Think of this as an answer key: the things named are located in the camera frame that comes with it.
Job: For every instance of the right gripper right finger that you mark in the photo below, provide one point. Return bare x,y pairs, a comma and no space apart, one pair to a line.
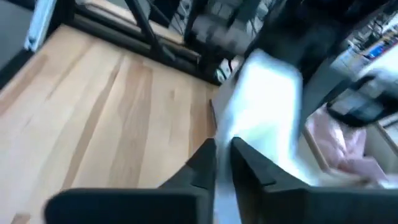
280,205

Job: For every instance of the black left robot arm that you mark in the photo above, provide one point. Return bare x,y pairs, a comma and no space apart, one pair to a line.
295,31

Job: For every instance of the white t-shirt with label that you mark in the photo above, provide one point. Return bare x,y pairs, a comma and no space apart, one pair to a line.
264,109

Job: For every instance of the white corner bracket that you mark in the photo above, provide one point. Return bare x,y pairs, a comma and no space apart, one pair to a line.
40,25

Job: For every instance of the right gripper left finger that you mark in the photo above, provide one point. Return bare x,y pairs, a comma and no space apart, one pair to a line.
174,202

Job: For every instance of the pink woven garment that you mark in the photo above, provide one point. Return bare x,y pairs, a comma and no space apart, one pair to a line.
339,146

